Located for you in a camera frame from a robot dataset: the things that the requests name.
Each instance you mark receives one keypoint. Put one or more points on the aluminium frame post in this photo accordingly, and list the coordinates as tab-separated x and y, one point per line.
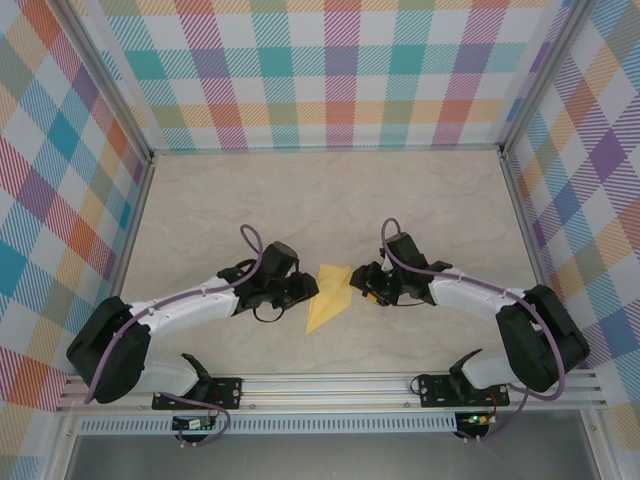
105	80
542	75

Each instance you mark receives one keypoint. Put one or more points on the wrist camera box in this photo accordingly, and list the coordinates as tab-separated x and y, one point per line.
406	250
280	257

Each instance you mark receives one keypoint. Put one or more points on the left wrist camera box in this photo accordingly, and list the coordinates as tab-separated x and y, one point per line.
280	257

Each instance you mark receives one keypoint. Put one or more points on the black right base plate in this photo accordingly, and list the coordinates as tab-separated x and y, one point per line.
435	392

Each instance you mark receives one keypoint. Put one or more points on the small circuit board with LED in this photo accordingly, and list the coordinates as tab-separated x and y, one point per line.
477	419

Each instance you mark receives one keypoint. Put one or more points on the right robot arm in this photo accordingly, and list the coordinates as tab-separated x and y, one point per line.
465	300

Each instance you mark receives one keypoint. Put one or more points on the aluminium side rail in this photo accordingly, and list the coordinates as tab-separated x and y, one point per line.
535	265
122	265

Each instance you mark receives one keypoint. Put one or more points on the wide aluminium frame rail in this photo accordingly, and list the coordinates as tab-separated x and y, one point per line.
325	392

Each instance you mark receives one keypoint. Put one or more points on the grey metal panel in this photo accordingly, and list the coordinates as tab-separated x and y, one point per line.
325	457

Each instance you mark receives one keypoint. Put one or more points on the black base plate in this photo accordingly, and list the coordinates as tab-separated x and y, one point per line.
435	392
227	392

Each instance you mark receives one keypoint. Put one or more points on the small green circuit board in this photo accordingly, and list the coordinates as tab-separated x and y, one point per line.
192	424

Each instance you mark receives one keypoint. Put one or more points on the yellow paper sheet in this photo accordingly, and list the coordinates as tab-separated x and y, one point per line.
327	305

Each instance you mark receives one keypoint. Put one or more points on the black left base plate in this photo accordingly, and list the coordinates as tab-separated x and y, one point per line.
227	392

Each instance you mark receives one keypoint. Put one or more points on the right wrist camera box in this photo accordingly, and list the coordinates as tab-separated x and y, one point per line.
406	250

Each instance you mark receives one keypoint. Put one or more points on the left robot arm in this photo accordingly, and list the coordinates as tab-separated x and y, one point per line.
190	305

